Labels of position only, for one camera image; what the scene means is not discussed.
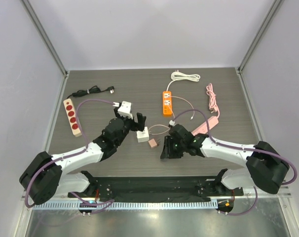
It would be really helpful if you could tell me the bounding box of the beige red power strip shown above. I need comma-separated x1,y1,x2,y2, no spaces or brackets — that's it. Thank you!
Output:
63,98,82,137

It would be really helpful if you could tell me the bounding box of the white cube socket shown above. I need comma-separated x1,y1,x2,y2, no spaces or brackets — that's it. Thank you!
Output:
136,126,150,143

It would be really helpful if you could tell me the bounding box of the right aluminium frame post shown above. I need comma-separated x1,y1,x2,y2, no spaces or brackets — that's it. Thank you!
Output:
237,0,286,75

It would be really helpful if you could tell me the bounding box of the aluminium front rail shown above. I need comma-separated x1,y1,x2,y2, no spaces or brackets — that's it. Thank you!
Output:
21,177,293,201

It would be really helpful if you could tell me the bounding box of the left aluminium frame post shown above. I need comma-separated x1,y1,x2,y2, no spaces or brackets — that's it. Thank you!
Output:
20,0,69,78

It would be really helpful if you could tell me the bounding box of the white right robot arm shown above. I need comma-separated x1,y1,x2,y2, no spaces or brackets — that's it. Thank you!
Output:
160,124,290,196

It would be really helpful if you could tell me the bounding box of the pink plug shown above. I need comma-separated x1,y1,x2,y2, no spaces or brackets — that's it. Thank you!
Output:
148,138,160,149

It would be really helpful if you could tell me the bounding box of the pink power strip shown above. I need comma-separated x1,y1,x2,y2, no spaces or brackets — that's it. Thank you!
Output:
192,116,219,136

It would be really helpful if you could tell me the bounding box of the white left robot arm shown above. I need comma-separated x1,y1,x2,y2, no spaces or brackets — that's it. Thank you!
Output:
19,101,147,208

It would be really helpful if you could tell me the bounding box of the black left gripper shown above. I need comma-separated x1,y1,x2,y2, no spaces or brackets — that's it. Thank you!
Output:
114,108,146,147

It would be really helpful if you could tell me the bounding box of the aluminium frame post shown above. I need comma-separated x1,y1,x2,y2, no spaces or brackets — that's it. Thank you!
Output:
20,0,69,78
237,0,286,75

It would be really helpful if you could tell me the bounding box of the white coiled cable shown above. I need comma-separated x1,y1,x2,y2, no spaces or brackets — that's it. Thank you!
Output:
166,70,201,92

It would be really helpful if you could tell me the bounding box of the white slotted cable duct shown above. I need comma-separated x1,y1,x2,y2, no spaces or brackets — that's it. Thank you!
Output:
34,199,218,210

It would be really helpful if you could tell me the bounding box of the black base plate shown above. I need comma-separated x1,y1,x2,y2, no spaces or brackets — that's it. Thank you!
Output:
77,176,243,200

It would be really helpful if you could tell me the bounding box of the black power strip cable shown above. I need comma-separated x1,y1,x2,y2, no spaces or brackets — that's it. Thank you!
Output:
67,85,116,99

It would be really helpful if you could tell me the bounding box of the thin pink usb cable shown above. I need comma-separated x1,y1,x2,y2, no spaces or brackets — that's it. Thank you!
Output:
149,96,196,136

